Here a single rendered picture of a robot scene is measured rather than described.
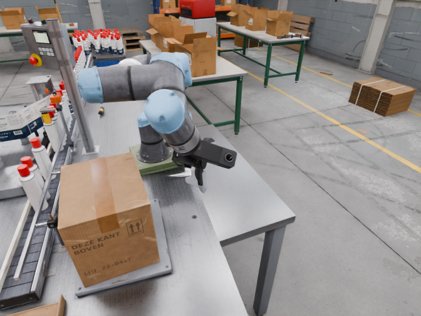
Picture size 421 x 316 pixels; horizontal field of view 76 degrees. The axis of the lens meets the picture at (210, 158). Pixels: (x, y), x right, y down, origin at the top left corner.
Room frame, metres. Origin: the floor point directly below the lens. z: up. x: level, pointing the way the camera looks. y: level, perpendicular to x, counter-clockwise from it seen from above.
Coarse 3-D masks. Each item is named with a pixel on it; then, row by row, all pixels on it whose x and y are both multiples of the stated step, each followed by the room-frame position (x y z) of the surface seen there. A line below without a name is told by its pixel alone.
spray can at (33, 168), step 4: (28, 156) 0.86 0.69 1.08; (24, 160) 0.83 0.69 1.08; (28, 160) 0.84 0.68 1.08; (28, 164) 0.83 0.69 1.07; (32, 164) 0.84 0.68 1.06; (32, 168) 0.83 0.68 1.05; (36, 168) 0.84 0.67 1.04; (36, 172) 0.84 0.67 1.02; (36, 176) 0.83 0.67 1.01; (40, 176) 0.84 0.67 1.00; (40, 180) 0.84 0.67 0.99; (40, 184) 0.83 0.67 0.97; (48, 192) 0.85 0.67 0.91; (48, 196) 0.84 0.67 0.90; (48, 200) 0.83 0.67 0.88
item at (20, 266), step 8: (64, 128) 1.32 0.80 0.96; (64, 136) 1.25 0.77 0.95; (56, 152) 1.07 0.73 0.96; (56, 160) 1.02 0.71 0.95; (48, 176) 0.89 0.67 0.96; (48, 184) 0.84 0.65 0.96; (40, 200) 0.75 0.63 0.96; (40, 208) 0.71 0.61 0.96; (32, 224) 0.63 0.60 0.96; (32, 232) 0.60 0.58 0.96; (32, 240) 0.57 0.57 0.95; (24, 248) 0.53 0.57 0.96; (24, 256) 0.50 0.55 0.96; (24, 264) 0.49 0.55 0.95; (16, 272) 0.45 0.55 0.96; (16, 280) 0.44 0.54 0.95
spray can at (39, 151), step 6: (36, 138) 1.00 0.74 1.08; (36, 144) 0.97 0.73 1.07; (36, 150) 0.96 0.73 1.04; (42, 150) 0.97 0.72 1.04; (36, 156) 0.96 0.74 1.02; (42, 156) 0.97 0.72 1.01; (48, 156) 1.00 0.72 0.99; (42, 162) 0.96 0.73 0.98; (48, 162) 0.98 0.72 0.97; (42, 168) 0.96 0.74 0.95; (48, 168) 0.97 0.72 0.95; (42, 174) 0.97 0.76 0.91
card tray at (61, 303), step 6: (60, 294) 0.44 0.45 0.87; (60, 300) 0.42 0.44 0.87; (42, 306) 0.42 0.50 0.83; (48, 306) 0.42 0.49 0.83; (54, 306) 0.42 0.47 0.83; (60, 306) 0.41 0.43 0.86; (18, 312) 0.41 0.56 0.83; (24, 312) 0.41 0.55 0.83; (30, 312) 0.41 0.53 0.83; (36, 312) 0.41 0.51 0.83; (42, 312) 0.41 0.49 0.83; (48, 312) 0.41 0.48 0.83; (54, 312) 0.41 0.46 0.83; (60, 312) 0.40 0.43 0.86
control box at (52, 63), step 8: (24, 24) 1.33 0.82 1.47; (32, 24) 1.32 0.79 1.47; (40, 24) 1.32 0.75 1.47; (64, 24) 1.36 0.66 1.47; (24, 32) 1.32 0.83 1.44; (32, 32) 1.30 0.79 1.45; (48, 32) 1.28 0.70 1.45; (64, 32) 1.34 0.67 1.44; (32, 40) 1.31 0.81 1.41; (32, 48) 1.32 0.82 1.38; (40, 56) 1.31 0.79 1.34; (48, 56) 1.29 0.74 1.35; (56, 56) 1.28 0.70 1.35; (72, 56) 1.35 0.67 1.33; (40, 64) 1.31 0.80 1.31; (48, 64) 1.29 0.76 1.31; (56, 64) 1.28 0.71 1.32; (72, 64) 1.34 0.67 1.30
